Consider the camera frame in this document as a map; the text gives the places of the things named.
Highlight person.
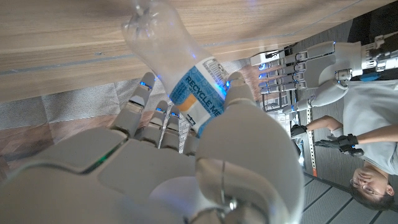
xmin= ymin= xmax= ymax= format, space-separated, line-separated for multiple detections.
xmin=290 ymin=79 xmax=398 ymax=212

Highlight black power strip cord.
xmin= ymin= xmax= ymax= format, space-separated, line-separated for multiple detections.
xmin=266 ymin=42 xmax=299 ymax=59

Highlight clear plastic water bottle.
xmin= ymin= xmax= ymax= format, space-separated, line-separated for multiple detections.
xmin=121 ymin=0 xmax=233 ymax=155

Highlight white power strip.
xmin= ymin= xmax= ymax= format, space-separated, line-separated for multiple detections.
xmin=250 ymin=49 xmax=280 ymax=67

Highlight white perforated metal post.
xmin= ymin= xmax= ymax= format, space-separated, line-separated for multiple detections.
xmin=306 ymin=107 xmax=318 ymax=178

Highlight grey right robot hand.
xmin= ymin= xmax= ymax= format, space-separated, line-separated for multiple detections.
xmin=0 ymin=72 xmax=305 ymax=224

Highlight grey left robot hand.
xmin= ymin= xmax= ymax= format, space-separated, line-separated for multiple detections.
xmin=257 ymin=40 xmax=364 ymax=114

